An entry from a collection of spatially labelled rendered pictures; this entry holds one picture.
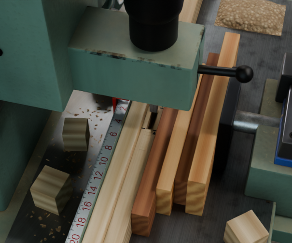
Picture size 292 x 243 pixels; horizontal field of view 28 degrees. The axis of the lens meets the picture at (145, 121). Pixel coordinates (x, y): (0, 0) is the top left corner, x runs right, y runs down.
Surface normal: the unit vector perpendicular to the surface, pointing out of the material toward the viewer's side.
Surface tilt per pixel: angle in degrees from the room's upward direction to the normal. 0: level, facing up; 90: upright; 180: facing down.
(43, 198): 90
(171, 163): 0
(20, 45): 90
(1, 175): 90
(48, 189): 0
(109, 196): 0
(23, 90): 90
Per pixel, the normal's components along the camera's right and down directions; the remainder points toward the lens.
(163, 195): -0.25, 0.76
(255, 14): -0.07, -0.42
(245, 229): -0.01, -0.62
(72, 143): -0.04, 0.79
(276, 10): 0.36, -0.50
